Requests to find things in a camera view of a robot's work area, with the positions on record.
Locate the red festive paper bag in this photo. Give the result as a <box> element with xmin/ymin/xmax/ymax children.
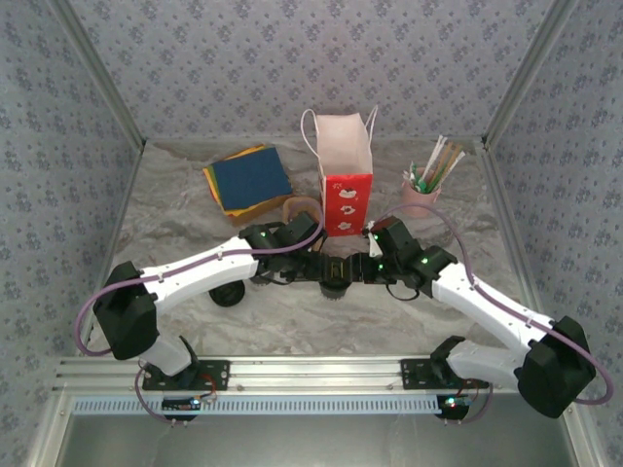
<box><xmin>300</xmin><ymin>105</ymin><xmax>380</xmax><ymax>238</ymax></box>

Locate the pink holder cup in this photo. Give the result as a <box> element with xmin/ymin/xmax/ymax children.
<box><xmin>401</xmin><ymin>167</ymin><xmax>443</xmax><ymax>219</ymax></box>

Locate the red paper napkin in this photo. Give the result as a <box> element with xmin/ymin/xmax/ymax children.
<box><xmin>221</xmin><ymin>201</ymin><xmax>267</xmax><ymax>219</ymax></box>

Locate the green wrapped straw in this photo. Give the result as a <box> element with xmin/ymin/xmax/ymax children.
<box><xmin>428</xmin><ymin>154</ymin><xmax>452</xmax><ymax>187</ymax></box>

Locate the black plastic cup lid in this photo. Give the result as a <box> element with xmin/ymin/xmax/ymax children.
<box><xmin>208</xmin><ymin>277</ymin><xmax>246</xmax><ymax>308</ymax></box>

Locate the yellow paper napkin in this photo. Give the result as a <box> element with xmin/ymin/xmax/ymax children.
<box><xmin>202</xmin><ymin>143</ymin><xmax>268</xmax><ymax>219</ymax></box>

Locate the white wrapped straw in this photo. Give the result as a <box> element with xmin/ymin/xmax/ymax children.
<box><xmin>421</xmin><ymin>135</ymin><xmax>448</xmax><ymax>180</ymax></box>
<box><xmin>426</xmin><ymin>139</ymin><xmax>450</xmax><ymax>182</ymax></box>

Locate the small circuit board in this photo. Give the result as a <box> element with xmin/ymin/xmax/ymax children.
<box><xmin>436</xmin><ymin>393</ymin><xmax>472</xmax><ymax>419</ymax></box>
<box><xmin>162</xmin><ymin>397</ymin><xmax>203</xmax><ymax>413</ymax></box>

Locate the grey sheet metal panel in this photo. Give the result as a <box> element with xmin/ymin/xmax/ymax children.
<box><xmin>57</xmin><ymin>413</ymin><xmax>583</xmax><ymax>467</ymax></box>

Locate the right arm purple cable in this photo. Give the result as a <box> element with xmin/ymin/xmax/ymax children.
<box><xmin>369</xmin><ymin>202</ymin><xmax>614</xmax><ymax>425</ymax></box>

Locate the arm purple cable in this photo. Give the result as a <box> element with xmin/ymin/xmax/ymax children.
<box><xmin>72</xmin><ymin>206</ymin><xmax>326</xmax><ymax>425</ymax></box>
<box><xmin>369</xmin><ymin>202</ymin><xmax>614</xmax><ymax>425</ymax></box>

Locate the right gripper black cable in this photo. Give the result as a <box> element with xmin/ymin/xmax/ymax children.
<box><xmin>386</xmin><ymin>281</ymin><xmax>423</xmax><ymax>304</ymax></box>

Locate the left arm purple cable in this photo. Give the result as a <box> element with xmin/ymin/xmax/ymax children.
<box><xmin>72</xmin><ymin>206</ymin><xmax>326</xmax><ymax>425</ymax></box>

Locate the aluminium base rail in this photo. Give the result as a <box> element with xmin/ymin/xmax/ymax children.
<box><xmin>51</xmin><ymin>354</ymin><xmax>583</xmax><ymax>395</ymax></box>

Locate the aluminium table side rail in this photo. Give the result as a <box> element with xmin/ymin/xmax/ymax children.
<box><xmin>75</xmin><ymin>140</ymin><xmax>147</xmax><ymax>359</ymax></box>
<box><xmin>479</xmin><ymin>140</ymin><xmax>559</xmax><ymax>356</ymax></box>

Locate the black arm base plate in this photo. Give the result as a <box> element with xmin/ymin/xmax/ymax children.
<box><xmin>399</xmin><ymin>358</ymin><xmax>491</xmax><ymax>392</ymax></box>
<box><xmin>141</xmin><ymin>358</ymin><xmax>231</xmax><ymax>392</ymax></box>

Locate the white slotted cable duct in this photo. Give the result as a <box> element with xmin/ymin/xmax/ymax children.
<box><xmin>72</xmin><ymin>394</ymin><xmax>449</xmax><ymax>415</ymax></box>

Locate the aluminium frame post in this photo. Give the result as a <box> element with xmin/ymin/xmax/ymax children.
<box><xmin>481</xmin><ymin>0</ymin><xmax>583</xmax><ymax>147</ymax></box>
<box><xmin>48</xmin><ymin>0</ymin><xmax>147</xmax><ymax>150</ymax></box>

